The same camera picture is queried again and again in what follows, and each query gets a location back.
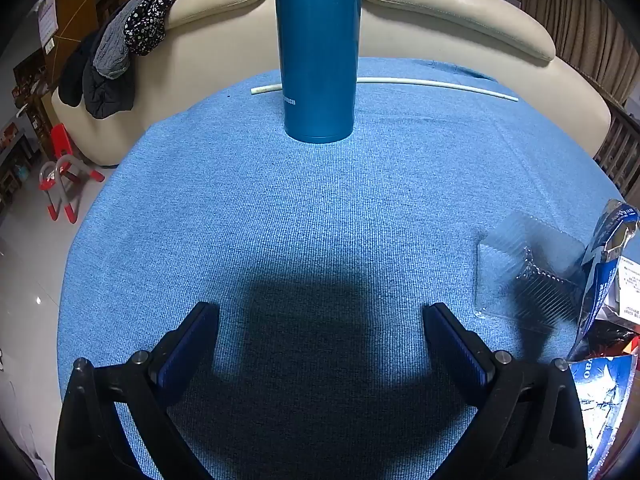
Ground wall calendar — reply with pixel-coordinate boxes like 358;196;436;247
37;0;61;56

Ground torn blue foil carton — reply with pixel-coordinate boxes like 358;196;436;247
567;199;640;478

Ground beige curtain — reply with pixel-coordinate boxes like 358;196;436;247
512;0;640;106

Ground red child chair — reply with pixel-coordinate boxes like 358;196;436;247
40;124;106;224

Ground black floral cloth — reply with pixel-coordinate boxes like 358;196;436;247
124;0;276;57

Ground white labelled medicine box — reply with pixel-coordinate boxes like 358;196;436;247
612;255;640;321

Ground black jacket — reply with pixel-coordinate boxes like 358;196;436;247
59;35;137;120

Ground cream leather sofa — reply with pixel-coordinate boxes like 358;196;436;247
51;0;613;168

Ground thin white plastic tube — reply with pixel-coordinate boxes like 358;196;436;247
251;77;521;103

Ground dark wooden shelves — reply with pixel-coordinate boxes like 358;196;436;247
0;55;56;206

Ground blue thermos bottle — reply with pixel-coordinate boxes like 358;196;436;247
274;0;362;143

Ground clear plastic tray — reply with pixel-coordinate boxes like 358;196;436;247
475;212;588;333

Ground grey knit cloth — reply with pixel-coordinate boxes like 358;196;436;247
92;0;151;80

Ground blue tablecloth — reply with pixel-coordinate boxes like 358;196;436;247
57;56;628;480

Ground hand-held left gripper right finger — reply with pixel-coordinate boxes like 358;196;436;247
422;302;588;480

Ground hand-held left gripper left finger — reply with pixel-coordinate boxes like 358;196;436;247
55;301;221;480

